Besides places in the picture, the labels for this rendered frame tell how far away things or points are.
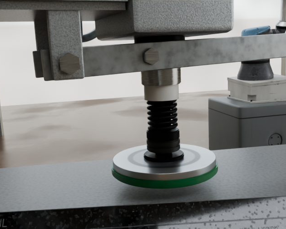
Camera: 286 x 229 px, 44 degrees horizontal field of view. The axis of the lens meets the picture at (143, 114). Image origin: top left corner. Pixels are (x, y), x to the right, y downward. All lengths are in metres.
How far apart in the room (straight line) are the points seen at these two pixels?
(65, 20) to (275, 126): 1.49
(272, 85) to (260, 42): 1.17
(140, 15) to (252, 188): 0.40
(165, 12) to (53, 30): 0.18
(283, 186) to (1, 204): 0.55
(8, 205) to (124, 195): 0.22
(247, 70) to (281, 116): 0.30
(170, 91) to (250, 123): 1.18
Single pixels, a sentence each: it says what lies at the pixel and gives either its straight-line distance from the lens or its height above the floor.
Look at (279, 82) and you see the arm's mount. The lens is 1.95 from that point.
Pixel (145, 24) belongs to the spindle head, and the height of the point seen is 1.17.
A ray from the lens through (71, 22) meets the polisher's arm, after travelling 0.56.
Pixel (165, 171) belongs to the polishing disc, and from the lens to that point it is 0.65.
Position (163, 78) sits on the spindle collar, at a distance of 0.67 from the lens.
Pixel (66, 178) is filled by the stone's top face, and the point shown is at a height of 0.86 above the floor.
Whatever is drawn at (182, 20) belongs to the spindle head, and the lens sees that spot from 0.61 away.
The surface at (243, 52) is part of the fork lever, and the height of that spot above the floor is 1.12.
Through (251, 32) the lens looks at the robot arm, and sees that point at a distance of 1.94.
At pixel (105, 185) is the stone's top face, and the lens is 0.76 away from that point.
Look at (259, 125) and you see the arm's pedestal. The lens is 1.85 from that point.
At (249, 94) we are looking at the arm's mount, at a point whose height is 0.90.
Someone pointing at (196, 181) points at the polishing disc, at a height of 0.90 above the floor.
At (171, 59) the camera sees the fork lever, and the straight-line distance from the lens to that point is 0.65.
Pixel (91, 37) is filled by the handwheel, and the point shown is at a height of 1.17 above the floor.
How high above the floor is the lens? 1.13
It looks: 10 degrees down
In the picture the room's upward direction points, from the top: 3 degrees counter-clockwise
